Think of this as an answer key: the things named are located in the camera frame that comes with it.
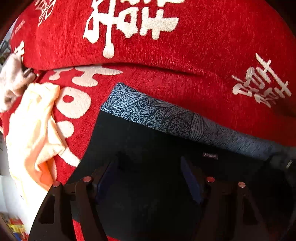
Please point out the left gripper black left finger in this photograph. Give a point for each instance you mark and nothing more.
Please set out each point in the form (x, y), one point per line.
(54, 220)

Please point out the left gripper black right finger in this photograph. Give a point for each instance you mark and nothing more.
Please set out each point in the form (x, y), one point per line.
(229, 200)

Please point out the black pants with grey trim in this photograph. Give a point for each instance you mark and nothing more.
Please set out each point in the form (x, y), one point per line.
(175, 175)

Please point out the red festive decoration pile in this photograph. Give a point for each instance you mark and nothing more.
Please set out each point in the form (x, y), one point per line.
(12, 228)

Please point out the cream orange folded cloth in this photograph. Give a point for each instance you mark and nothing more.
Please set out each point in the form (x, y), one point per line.
(33, 141)

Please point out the red sofa cover white characters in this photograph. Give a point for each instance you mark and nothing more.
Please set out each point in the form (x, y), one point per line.
(232, 62)

